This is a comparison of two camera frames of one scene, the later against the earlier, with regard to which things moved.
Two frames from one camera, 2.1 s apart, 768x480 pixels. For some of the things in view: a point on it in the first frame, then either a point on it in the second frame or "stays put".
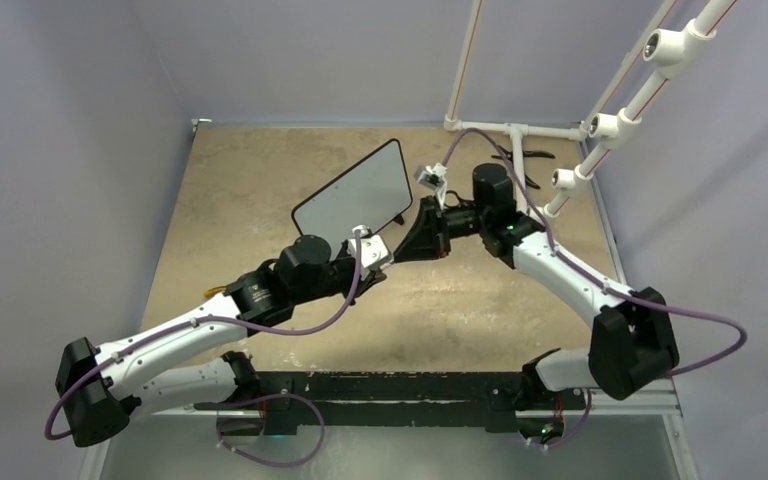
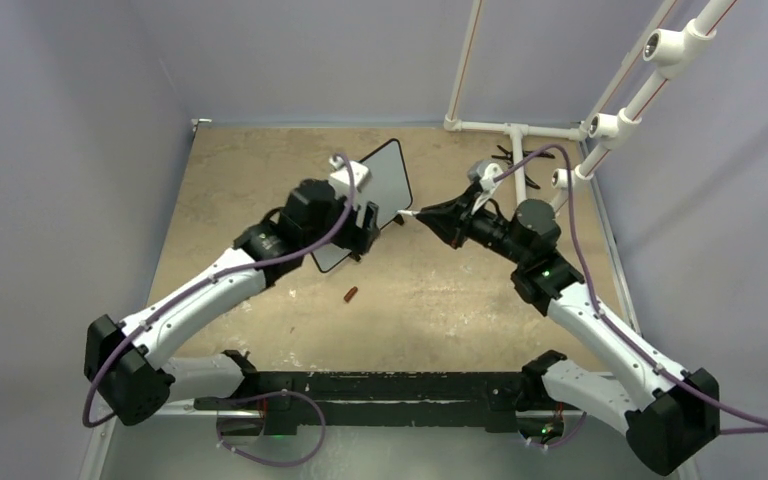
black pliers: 506,154 stays put
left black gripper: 361,285 -> 357,238
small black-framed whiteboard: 372,192 stays put
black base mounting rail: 288,401 stays put
